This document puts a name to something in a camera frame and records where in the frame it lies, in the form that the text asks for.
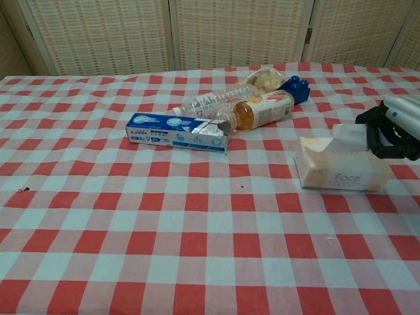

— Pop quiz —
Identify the clear empty plastic bottle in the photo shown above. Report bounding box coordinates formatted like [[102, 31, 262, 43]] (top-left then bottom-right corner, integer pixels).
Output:
[[173, 83, 257, 119]]

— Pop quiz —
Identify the clear bag of snacks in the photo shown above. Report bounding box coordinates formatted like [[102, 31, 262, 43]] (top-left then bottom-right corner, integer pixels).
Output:
[[245, 67, 287, 94]]

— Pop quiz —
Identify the white Face tissue pack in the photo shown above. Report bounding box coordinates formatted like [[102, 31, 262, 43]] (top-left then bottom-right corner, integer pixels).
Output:
[[293, 136, 392, 192]]

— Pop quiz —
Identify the red white checked tablecloth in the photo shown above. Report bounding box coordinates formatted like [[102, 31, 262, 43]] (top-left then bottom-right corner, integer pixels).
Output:
[[0, 62, 420, 315]]

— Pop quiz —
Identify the orange drink plastic bottle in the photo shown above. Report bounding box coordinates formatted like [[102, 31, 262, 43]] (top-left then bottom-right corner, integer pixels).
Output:
[[215, 90, 295, 132]]

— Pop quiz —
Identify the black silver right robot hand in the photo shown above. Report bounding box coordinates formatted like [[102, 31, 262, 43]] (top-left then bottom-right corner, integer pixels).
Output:
[[355, 96, 420, 162]]

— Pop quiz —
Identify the blue white toothpaste box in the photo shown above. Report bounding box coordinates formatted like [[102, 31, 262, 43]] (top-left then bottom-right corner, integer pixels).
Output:
[[126, 112, 232, 156]]

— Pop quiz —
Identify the blue toy building block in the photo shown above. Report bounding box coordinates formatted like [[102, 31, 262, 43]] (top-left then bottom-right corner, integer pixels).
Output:
[[279, 75, 312, 107]]

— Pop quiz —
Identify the beige woven screen panel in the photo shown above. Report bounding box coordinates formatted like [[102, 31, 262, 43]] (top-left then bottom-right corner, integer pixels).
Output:
[[385, 6, 420, 70], [301, 0, 410, 68], [0, 6, 35, 79], [18, 0, 177, 77], [167, 0, 314, 71]]

